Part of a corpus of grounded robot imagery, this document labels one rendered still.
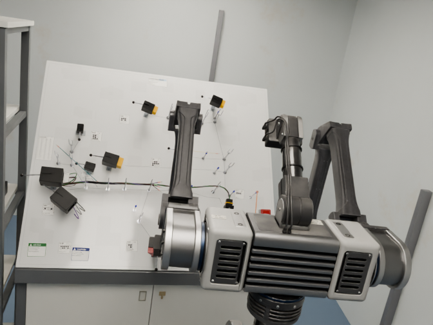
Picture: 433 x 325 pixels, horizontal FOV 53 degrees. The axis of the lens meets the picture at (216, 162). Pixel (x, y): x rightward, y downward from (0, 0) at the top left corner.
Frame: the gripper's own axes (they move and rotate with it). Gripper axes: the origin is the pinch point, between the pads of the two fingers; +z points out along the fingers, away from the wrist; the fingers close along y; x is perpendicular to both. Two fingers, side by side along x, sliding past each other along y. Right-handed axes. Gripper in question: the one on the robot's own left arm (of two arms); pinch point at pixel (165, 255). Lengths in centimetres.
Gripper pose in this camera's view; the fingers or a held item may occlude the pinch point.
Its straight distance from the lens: 180.1
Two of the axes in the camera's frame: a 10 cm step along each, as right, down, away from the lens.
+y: -9.8, -1.2, -1.4
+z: -1.8, 6.8, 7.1
